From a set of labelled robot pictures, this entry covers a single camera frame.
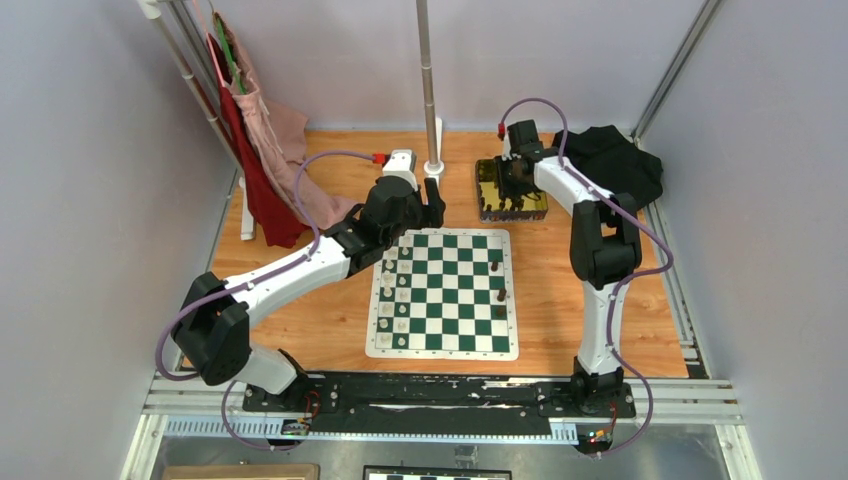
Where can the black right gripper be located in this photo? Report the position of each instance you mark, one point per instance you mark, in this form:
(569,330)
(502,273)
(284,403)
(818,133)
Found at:
(506,189)

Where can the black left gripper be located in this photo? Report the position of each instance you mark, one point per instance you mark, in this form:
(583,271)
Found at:
(429,216)

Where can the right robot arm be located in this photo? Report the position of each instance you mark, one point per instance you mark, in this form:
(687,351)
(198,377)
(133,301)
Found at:
(604,248)

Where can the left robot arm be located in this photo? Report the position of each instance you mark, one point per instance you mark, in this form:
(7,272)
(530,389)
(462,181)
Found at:
(214,327)

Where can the green white chess board mat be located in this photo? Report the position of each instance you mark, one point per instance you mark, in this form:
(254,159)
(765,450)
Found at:
(452,299)

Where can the decorated gold tin box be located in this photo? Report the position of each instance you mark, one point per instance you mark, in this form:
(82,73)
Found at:
(494,207)

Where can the white stand base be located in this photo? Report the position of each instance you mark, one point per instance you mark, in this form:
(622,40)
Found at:
(434,166)

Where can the black cloth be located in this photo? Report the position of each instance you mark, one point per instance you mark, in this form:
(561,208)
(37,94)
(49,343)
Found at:
(607,158)

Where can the red cloth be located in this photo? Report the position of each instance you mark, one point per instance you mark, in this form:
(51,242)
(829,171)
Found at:
(279,224)

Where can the pink cloth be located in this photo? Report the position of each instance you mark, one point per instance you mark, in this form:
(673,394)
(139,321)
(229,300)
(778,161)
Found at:
(277,134)

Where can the metal stand pole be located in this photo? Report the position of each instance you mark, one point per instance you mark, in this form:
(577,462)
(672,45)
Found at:
(425,59)

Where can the white clothes rack pole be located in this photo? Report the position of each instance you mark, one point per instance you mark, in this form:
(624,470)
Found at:
(180,30)

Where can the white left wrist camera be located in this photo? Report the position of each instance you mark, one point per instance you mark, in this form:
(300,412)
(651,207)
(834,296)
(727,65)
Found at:
(401,163)

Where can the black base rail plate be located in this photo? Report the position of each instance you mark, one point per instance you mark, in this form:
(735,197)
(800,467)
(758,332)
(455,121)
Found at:
(435,404)

